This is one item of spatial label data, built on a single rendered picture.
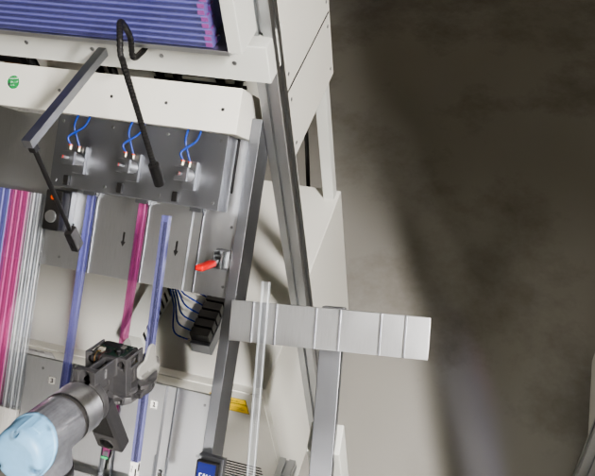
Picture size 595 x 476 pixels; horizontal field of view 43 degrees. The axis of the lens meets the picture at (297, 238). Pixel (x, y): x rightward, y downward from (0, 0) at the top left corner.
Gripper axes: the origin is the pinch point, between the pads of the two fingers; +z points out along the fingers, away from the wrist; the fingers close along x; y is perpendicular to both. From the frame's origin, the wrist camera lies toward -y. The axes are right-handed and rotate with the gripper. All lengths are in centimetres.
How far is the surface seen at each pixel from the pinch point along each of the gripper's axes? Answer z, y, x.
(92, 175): 13.6, 27.7, 19.4
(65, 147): 14.7, 31.8, 25.7
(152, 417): 8.6, -15.5, 3.2
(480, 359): 122, -39, -53
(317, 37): 54, 55, -10
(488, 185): 190, 3, -45
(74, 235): 2.0, 19.6, 15.7
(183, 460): 7.0, -21.7, -4.2
